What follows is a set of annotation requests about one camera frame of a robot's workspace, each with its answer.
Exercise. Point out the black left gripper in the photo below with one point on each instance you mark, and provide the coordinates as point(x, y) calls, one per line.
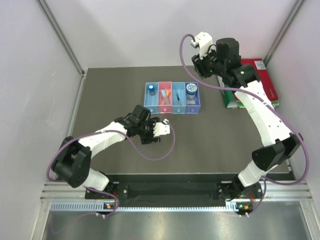
point(150, 138)

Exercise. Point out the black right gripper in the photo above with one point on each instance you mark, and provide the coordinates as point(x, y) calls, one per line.
point(198, 63)

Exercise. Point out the blue end drawer bin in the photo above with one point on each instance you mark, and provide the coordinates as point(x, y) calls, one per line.
point(151, 102)

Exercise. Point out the pink plastic drawer bin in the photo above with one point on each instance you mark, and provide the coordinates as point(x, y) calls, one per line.
point(165, 97)

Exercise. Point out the blue round jar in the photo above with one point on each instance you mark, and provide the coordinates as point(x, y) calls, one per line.
point(191, 90)

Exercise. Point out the blue white highlighter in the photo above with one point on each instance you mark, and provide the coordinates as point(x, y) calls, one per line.
point(165, 96)

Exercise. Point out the green lever arch binder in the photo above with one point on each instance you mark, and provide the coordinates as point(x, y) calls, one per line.
point(232, 102)

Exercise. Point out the light blue drawer bin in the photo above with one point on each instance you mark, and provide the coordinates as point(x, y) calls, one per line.
point(178, 87)

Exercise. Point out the pink orange highlighter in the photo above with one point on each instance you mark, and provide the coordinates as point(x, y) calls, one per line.
point(167, 95)

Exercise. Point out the blue clear pen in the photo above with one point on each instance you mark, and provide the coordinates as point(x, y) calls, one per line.
point(178, 99)

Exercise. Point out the red folder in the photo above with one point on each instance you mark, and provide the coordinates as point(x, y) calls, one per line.
point(259, 66)

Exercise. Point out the purple plastic drawer bin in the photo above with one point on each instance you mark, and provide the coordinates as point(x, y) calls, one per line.
point(193, 108)

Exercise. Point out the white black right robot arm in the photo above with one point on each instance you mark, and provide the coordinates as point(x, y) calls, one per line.
point(222, 58)

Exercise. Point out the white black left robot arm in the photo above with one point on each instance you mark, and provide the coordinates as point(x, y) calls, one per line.
point(72, 162)

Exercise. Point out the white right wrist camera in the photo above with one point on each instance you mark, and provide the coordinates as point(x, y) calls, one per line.
point(203, 41)

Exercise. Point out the aluminium frame rail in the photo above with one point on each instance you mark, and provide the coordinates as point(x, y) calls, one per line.
point(60, 35)

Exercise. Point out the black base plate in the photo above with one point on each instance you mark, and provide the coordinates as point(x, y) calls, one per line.
point(168, 188)

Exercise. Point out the grey slotted cable duct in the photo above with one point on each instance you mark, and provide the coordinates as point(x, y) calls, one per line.
point(109, 205)

